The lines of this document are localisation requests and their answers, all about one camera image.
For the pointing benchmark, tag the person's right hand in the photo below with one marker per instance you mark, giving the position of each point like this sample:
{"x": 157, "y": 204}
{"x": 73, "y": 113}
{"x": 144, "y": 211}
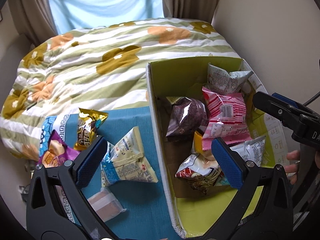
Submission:
{"x": 292, "y": 167}

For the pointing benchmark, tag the purple snack packet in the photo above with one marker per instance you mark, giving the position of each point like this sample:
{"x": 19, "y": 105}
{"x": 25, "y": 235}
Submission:
{"x": 56, "y": 152}

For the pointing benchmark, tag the orange snack packet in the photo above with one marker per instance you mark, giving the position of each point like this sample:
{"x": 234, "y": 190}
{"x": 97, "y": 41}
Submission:
{"x": 198, "y": 141}

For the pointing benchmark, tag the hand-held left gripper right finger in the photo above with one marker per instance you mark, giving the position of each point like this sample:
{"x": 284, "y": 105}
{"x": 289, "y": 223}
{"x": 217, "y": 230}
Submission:
{"x": 226, "y": 163}

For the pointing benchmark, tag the cream and blue snack packet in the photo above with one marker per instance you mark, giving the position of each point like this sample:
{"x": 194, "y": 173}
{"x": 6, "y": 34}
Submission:
{"x": 130, "y": 160}

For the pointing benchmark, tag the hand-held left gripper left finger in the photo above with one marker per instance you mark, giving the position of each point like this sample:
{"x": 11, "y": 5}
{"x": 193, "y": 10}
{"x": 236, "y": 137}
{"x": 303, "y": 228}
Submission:
{"x": 91, "y": 160}

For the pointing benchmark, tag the blue patterned table cloth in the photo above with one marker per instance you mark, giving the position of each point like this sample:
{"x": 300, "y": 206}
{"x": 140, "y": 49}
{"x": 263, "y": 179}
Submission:
{"x": 140, "y": 205}

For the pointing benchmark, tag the light blue window cloth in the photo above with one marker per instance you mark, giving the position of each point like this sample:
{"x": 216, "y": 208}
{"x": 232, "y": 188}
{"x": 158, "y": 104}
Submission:
{"x": 105, "y": 2}

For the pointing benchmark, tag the dark brown snack packet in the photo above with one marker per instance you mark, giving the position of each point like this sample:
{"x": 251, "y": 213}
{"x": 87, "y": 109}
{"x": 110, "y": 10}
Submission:
{"x": 186, "y": 117}

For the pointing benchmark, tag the floral striped duvet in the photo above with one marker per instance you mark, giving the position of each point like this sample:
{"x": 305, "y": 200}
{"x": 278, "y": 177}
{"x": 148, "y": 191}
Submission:
{"x": 82, "y": 62}

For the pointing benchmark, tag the grey headboard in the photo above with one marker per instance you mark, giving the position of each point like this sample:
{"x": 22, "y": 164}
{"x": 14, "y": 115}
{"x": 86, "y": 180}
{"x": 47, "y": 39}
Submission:
{"x": 17, "y": 46}

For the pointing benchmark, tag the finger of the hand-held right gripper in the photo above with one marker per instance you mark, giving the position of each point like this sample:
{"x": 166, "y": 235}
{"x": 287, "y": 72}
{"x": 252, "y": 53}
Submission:
{"x": 272, "y": 106}
{"x": 287, "y": 100}

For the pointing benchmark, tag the green cardboard box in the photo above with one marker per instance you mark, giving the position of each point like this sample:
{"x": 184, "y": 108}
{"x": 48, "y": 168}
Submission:
{"x": 175, "y": 72}

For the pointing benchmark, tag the pink snack packet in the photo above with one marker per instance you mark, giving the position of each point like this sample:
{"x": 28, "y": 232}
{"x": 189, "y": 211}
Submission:
{"x": 227, "y": 115}

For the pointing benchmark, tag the grey foil snack packet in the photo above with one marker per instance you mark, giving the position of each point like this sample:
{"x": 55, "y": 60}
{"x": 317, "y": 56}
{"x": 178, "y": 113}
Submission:
{"x": 222, "y": 80}

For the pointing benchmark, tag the gold snack packet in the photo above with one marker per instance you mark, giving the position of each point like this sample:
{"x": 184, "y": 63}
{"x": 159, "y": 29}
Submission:
{"x": 88, "y": 127}

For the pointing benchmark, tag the clear wrapped brown snack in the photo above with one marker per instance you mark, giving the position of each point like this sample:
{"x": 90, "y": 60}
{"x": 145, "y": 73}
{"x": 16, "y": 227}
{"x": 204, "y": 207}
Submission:
{"x": 106, "y": 203}

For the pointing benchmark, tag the white snack packet red label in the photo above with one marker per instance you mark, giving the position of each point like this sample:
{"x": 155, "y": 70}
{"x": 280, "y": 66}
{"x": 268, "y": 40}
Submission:
{"x": 252, "y": 150}

